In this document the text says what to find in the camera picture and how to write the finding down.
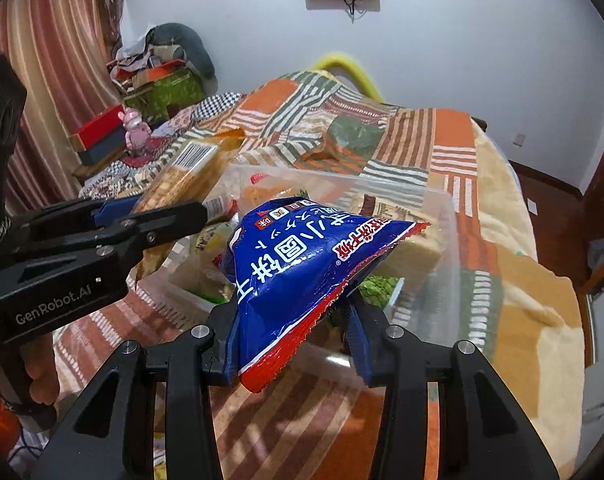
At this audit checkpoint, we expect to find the orange snack bag green label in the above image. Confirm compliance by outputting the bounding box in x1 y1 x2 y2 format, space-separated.
133 129 244 281

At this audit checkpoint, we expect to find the yellow puffed snack bag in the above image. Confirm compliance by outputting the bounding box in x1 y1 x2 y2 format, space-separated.
237 172 308 214

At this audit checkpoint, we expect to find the blue biscuit bag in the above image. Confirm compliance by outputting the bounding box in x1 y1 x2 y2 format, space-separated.
221 196 427 392

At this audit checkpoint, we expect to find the green pea snack bag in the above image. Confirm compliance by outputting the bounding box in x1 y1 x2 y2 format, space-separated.
358 275 404 309

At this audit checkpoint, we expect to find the brown toast bread pack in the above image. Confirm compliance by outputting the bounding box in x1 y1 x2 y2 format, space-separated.
349 193 446 294

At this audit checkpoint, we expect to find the left human hand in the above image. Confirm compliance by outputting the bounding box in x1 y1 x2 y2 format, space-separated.
20 334 60 405

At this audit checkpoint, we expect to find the clear plastic storage bin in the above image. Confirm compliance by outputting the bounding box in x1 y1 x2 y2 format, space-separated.
136 161 466 376

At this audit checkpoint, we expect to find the red box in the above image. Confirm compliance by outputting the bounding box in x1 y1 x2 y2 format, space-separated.
69 104 124 153

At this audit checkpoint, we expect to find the pink plush toy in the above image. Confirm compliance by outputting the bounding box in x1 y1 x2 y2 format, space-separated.
118 107 151 155

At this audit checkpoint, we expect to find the patchwork orange bed blanket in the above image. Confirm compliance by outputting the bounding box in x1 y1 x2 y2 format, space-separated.
51 69 588 480

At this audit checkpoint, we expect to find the striped red gold curtain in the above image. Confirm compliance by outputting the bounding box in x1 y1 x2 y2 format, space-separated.
0 0 123 214

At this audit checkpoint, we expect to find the yellow foam tube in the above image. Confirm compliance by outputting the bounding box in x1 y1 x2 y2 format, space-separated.
313 52 383 103

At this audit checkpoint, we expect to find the wall socket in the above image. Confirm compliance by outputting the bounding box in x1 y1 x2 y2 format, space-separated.
513 133 525 148

